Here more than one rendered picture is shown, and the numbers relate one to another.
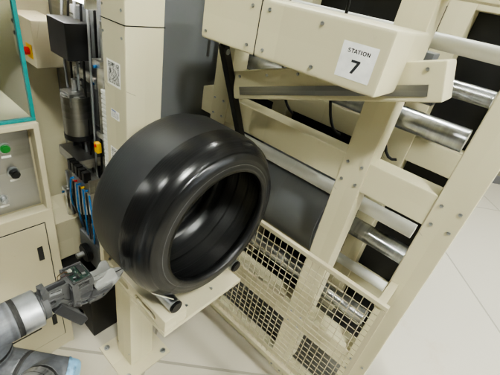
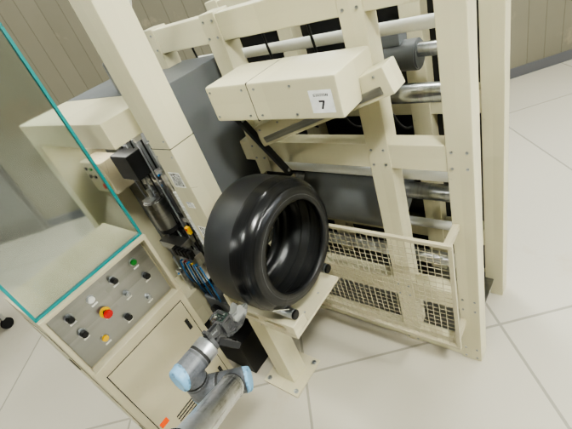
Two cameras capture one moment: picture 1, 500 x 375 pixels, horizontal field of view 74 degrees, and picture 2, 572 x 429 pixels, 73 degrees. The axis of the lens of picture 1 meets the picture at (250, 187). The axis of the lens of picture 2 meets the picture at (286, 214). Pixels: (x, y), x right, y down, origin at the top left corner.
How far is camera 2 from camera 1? 0.56 m
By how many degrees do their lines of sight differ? 10
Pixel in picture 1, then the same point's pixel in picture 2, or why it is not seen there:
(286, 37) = (272, 101)
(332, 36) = (299, 91)
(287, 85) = (294, 122)
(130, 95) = (194, 188)
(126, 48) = (178, 162)
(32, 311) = (207, 346)
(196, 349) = (341, 350)
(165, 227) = (257, 263)
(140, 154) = (220, 225)
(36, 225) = (175, 305)
